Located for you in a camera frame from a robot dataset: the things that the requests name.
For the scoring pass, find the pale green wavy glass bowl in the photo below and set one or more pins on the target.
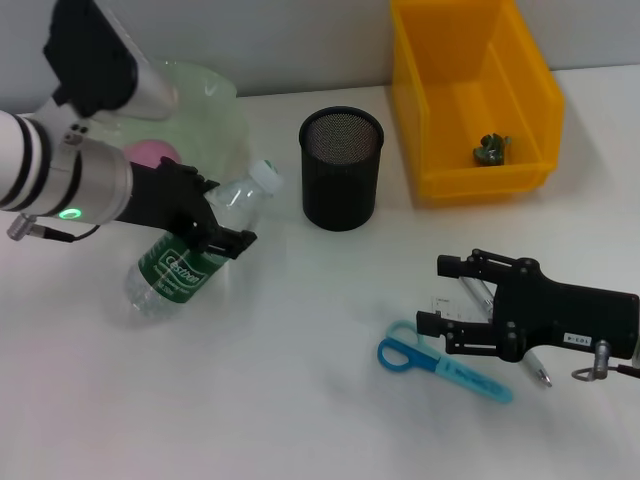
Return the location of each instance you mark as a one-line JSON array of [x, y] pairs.
[[210, 125]]

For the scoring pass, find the silver ballpoint pen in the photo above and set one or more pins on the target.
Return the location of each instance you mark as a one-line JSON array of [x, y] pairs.
[[480, 295]]

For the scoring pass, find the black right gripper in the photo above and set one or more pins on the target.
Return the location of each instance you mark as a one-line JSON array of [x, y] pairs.
[[560, 315]]

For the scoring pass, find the blue scissors with sheath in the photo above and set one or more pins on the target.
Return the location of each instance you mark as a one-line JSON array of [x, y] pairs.
[[400, 357]]

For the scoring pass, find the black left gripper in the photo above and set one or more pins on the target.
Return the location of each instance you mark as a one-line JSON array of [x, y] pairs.
[[165, 200]]

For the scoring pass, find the clear water bottle green label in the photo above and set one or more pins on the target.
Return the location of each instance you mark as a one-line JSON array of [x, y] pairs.
[[175, 282]]

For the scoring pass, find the pink peach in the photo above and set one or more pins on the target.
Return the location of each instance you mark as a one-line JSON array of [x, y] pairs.
[[150, 152]]

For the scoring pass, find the yellow plastic bin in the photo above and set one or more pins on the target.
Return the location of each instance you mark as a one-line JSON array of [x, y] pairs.
[[450, 75]]

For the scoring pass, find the black mesh pen holder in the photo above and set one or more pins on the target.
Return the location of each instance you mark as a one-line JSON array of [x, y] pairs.
[[340, 185]]

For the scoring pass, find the clear plastic ruler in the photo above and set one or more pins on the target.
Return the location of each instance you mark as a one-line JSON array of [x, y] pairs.
[[445, 305]]

